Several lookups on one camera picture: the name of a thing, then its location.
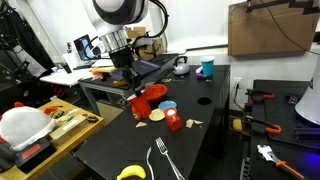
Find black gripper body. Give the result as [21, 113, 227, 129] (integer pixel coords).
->
[109, 46, 141, 86]

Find red plastic cup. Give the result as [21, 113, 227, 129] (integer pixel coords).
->
[129, 94, 153, 119]

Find translucent red cup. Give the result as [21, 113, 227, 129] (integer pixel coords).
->
[163, 106, 183, 132]

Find light blue plastic cup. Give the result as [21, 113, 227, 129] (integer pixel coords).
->
[199, 55, 216, 78]

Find red bowl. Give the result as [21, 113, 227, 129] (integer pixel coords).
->
[142, 83, 169, 103]

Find blue plastic bin lid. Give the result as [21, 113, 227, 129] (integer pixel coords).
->
[109, 59, 162, 82]

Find plain cardboard box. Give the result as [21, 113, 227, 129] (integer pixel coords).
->
[124, 26, 148, 39]

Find cardboard box with black smile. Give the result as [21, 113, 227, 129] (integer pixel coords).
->
[134, 36, 166, 62]

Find small pale yellow plate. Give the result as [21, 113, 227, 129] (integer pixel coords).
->
[148, 108, 166, 122]

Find small blue plate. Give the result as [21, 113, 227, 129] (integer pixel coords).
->
[157, 100, 178, 112]

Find open laptop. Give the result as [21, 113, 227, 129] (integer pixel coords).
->
[72, 33, 98, 62]

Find white table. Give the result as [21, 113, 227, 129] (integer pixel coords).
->
[39, 58, 114, 88]

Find yellow wooden table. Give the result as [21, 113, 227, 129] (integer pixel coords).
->
[0, 97, 106, 180]

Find silver fork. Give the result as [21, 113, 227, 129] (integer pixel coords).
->
[155, 136, 186, 180]

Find silver spoon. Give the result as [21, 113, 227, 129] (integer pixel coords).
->
[145, 146, 156, 180]

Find beige box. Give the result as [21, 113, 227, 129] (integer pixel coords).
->
[48, 114, 90, 147]

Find yellow toy banana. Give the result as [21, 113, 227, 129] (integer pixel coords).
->
[116, 164, 147, 180]

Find small orange object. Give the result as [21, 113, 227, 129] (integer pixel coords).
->
[43, 106, 59, 115]

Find yellow sponge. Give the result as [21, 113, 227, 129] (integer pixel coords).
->
[232, 118, 244, 134]

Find white cloth covered dome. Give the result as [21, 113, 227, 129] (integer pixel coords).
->
[0, 105, 58, 152]

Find black clamp with orange tip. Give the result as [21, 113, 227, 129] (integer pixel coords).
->
[244, 88, 276, 105]

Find black flat case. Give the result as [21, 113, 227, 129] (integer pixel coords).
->
[0, 136, 58, 174]

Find black clamp with orange hook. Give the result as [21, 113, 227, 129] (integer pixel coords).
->
[244, 114, 283, 136]

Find large cardboard panel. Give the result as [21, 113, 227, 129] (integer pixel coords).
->
[227, 0, 320, 57]

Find black perforated robot table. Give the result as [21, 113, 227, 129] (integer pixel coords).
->
[248, 79, 320, 180]

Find grey kettle with black handle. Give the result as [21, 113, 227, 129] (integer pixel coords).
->
[172, 55, 191, 76]

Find black ring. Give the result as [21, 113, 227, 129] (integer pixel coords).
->
[86, 115, 100, 124]

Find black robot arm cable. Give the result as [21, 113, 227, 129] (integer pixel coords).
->
[131, 0, 170, 56]

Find white wall outlet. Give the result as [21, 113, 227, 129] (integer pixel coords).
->
[233, 77, 243, 90]

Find silver pliers with orange handle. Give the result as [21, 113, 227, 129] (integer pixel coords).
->
[256, 143, 306, 180]

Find thin black wall cable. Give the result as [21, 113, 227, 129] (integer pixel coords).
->
[269, 4, 320, 57]

